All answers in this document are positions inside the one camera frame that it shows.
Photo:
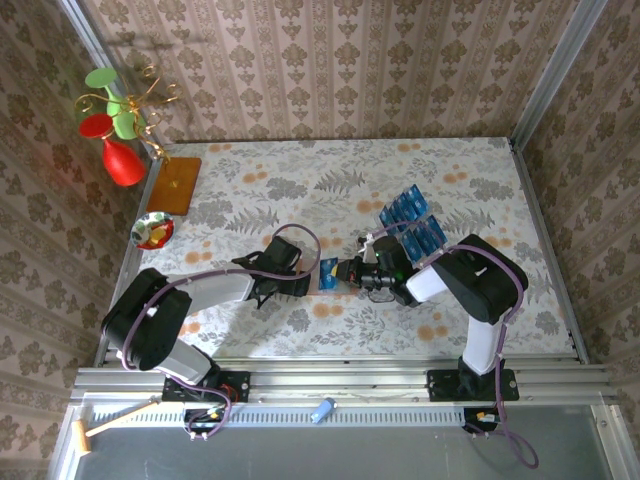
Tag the tan leather card holder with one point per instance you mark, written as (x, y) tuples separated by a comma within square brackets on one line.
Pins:
[(314, 285)]

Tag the blue credit card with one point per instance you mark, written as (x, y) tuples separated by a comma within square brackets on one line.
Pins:
[(435, 231), (415, 247), (419, 196), (388, 220), (399, 213), (327, 281), (409, 205)]

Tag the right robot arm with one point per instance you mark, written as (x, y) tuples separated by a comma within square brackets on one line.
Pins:
[(480, 280)]

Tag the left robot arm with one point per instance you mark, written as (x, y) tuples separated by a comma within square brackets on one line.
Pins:
[(145, 320)]

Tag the small blue cylinder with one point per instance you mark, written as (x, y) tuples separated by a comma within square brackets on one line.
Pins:
[(320, 412)]

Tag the black power connector block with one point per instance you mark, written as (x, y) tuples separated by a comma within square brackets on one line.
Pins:
[(205, 417), (475, 420)]

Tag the grey metal panel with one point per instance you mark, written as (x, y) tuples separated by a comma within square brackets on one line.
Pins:
[(350, 455)]

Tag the red plastic goblet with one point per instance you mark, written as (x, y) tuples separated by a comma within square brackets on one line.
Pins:
[(122, 162)]

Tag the green plastic goblet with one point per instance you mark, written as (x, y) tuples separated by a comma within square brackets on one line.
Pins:
[(102, 78)]

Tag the wooden mallet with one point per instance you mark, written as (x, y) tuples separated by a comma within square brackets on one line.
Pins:
[(82, 437)]

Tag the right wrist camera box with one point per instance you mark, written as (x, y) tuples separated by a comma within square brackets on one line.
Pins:
[(367, 246)]

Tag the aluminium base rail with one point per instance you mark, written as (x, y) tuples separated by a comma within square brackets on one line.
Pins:
[(340, 380)]

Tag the aluminium table side rail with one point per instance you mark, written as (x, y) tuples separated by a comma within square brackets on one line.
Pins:
[(131, 255), (531, 200)]

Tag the aluminium frame post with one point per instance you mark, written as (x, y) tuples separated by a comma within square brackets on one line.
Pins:
[(566, 50), (83, 25)]

